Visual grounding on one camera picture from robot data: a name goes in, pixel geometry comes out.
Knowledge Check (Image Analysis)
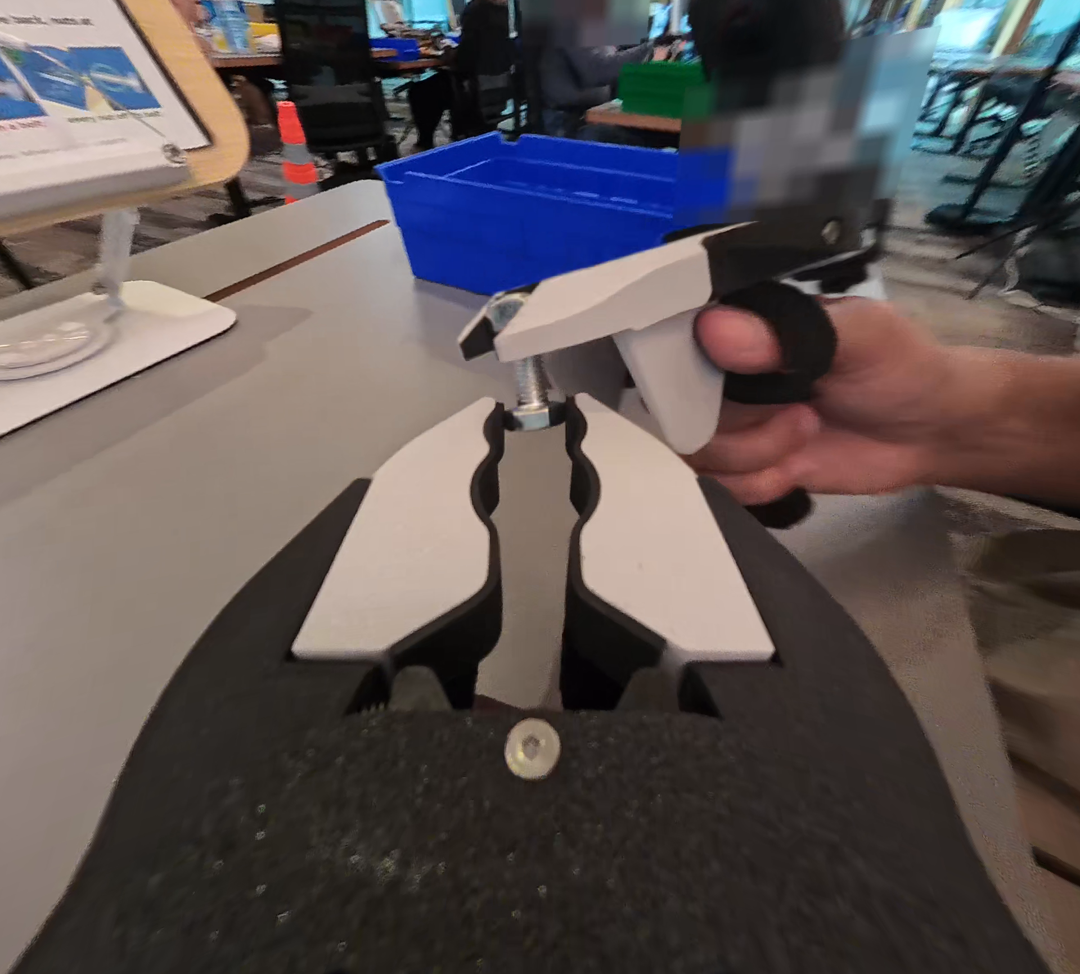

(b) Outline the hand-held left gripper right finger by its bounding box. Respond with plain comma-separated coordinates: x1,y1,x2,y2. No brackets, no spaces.
564,394,776,707

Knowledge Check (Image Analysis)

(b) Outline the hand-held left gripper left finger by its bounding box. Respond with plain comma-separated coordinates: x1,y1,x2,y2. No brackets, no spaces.
291,398,506,707

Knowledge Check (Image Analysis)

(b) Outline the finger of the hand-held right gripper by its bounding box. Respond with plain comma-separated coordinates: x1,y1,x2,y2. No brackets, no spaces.
458,297,501,361
493,226,718,365

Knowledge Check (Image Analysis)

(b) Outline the silver hex bolt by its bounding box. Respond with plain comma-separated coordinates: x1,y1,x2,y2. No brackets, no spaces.
488,292,551,408

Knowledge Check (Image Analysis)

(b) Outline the person's right forearm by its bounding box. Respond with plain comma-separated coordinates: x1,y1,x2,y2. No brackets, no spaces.
940,341,1080,521

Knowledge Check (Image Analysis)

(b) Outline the person's right hand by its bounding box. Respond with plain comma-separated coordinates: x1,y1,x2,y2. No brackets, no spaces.
687,297,956,507

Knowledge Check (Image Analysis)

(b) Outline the blue divided plastic bin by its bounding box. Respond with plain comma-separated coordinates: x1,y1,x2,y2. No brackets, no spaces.
375,132,735,296

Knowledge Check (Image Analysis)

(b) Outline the wooden top work table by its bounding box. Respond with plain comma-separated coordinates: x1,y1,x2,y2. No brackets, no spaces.
586,101,685,148

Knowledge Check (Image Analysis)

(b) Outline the green plastic bin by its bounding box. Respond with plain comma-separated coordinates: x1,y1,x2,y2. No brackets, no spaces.
618,61,712,119

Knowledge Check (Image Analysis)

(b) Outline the orange traffic cone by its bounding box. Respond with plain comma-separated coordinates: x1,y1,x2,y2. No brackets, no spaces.
277,101,323,205

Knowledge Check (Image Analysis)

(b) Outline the instruction board on white stand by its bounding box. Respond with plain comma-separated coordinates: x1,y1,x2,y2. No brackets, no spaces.
0,0,251,437

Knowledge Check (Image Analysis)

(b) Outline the black office chair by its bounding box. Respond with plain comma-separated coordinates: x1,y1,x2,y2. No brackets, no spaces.
270,0,399,167

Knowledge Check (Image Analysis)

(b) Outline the printed instruction sheet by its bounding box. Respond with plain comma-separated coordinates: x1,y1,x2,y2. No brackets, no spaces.
0,0,212,186

